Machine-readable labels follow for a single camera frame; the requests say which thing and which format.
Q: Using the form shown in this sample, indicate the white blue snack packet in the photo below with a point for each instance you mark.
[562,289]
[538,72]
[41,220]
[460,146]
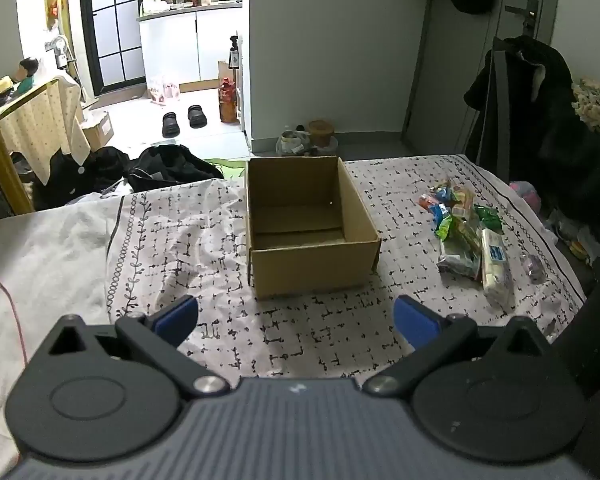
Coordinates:
[495,265]

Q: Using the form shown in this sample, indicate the black clothes heap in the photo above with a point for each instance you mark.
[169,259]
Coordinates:
[95,165]

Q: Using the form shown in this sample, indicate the white kitchen cabinet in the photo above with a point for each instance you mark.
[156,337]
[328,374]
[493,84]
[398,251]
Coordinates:
[170,45]

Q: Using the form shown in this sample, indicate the tied plastic trash bag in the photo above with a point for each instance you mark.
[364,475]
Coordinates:
[292,142]

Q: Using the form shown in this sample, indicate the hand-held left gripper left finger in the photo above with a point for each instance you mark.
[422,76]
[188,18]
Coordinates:
[177,317]

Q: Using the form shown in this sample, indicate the black coat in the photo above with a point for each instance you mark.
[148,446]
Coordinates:
[530,125]

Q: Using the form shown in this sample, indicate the brown cardboard piece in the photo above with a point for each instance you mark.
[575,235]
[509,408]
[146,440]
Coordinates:
[223,76]

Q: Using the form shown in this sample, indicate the low cardboard floor box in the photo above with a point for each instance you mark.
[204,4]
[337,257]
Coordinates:
[100,132]

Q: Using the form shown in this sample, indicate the small white fan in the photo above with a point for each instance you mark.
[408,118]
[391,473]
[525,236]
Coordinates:
[60,50]

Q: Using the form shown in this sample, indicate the silver snack packet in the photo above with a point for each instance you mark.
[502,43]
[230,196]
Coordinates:
[460,260]

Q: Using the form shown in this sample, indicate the black spray bottle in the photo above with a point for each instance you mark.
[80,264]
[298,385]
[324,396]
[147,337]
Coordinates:
[234,52]

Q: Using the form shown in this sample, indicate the brown round bowl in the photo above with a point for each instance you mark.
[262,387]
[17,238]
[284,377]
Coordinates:
[321,132]

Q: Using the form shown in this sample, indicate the patterned bed sheet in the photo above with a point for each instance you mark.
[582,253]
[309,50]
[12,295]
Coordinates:
[305,330]

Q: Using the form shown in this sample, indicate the red plastic jug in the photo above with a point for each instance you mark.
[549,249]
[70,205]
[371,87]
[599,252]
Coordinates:
[227,102]

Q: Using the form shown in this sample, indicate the dotted cream tablecloth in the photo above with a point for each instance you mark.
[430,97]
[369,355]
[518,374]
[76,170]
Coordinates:
[40,125]

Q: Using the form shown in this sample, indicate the black slipper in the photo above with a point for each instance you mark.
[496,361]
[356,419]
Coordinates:
[197,116]
[170,125]

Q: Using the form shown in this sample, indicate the grey room door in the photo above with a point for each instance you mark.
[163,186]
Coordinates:
[455,85]

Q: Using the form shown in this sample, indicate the dark-haired doll figure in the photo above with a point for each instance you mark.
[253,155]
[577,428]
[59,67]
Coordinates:
[26,72]

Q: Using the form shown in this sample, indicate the black framed glass door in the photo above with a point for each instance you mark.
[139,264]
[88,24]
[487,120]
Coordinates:
[120,30]

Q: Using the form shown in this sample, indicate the pink plastic pack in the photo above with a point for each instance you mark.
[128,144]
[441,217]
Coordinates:
[164,90]

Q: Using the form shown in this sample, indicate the pink plush toy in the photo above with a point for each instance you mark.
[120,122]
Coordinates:
[525,192]

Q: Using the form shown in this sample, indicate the clear plastic wrapper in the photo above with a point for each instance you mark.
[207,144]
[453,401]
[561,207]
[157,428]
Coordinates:
[532,266]

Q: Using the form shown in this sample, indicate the black duffel bag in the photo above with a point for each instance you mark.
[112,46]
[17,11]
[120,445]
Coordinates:
[170,167]

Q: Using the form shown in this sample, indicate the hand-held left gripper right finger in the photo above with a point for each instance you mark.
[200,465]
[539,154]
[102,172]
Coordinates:
[415,322]

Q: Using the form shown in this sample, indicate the cream knitted throw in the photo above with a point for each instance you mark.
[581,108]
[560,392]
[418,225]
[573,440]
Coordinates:
[597,107]

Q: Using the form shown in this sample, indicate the green floor mat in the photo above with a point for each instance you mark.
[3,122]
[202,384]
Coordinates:
[225,165]

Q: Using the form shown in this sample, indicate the white duvet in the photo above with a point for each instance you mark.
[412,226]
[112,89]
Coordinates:
[40,270]

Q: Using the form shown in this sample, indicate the pile of colourful snack packets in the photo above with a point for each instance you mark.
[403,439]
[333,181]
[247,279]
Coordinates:
[452,202]

